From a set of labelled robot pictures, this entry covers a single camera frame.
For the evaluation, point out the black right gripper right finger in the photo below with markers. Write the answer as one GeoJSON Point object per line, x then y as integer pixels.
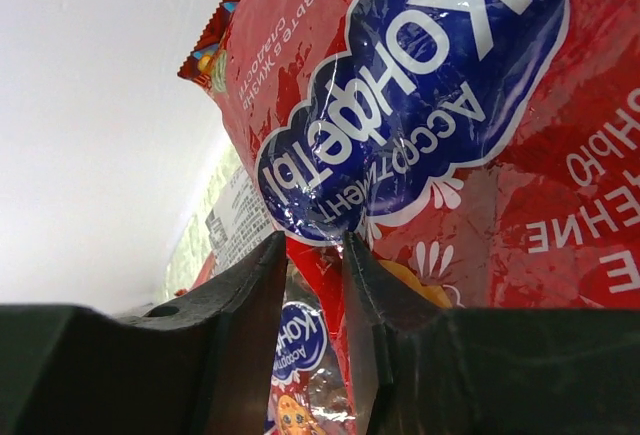
{"type": "Point", "coordinates": [420, 369]}

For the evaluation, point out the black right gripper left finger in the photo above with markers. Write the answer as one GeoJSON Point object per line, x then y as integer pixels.
{"type": "Point", "coordinates": [198, 364]}

